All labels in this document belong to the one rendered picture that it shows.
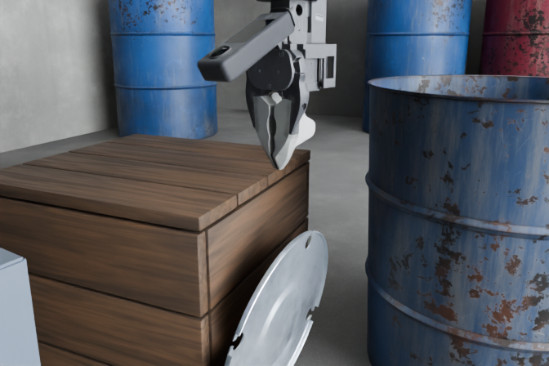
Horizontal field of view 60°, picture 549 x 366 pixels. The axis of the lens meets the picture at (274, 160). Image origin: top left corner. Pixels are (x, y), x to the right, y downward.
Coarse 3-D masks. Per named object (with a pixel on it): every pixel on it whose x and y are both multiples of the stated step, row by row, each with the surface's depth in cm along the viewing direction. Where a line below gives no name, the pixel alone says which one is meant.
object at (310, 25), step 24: (264, 0) 56; (288, 0) 54; (312, 0) 56; (312, 24) 57; (288, 48) 53; (312, 48) 55; (336, 48) 58; (264, 72) 56; (288, 72) 53; (312, 72) 57
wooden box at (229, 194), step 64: (0, 192) 67; (64, 192) 63; (128, 192) 63; (192, 192) 63; (256, 192) 67; (64, 256) 64; (128, 256) 60; (192, 256) 55; (256, 256) 70; (64, 320) 67; (128, 320) 62; (192, 320) 58
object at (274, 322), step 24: (312, 240) 70; (288, 264) 64; (312, 264) 74; (264, 288) 59; (288, 288) 67; (312, 288) 77; (264, 312) 62; (288, 312) 69; (264, 336) 63; (288, 336) 72; (240, 360) 60; (264, 360) 66; (288, 360) 78
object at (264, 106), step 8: (256, 96) 58; (264, 96) 58; (272, 96) 59; (280, 96) 60; (256, 104) 58; (264, 104) 57; (272, 104) 57; (256, 112) 58; (264, 112) 58; (272, 112) 57; (256, 120) 59; (264, 120) 58; (272, 120) 58; (256, 128) 59; (264, 128) 58; (272, 128) 58; (264, 136) 58; (272, 136) 58; (264, 144) 58; (272, 144) 58; (272, 152) 58; (272, 160) 58
